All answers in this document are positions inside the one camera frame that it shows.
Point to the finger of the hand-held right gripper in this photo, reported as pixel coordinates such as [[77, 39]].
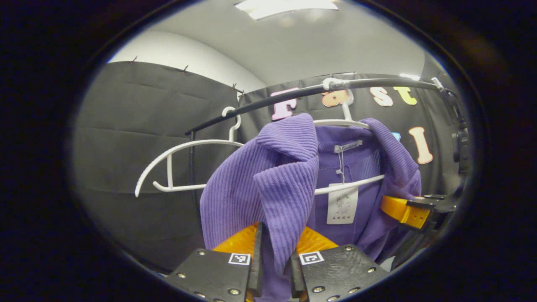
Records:
[[402, 212]]

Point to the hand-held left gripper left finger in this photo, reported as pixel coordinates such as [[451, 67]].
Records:
[[256, 268]]

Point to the black backdrop cloth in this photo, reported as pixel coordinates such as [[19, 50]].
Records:
[[134, 126]]

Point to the white plastic hanger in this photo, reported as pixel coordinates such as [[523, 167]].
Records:
[[346, 114], [170, 172]]

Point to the ceiling light panel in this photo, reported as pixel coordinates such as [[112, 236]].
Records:
[[285, 7], [409, 76]]

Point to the black clothes rack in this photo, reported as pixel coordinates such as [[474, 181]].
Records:
[[377, 82]]

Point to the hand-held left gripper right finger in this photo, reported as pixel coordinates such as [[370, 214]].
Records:
[[335, 272]]

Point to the purple ribbed jacket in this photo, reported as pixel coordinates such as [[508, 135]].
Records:
[[285, 176]]

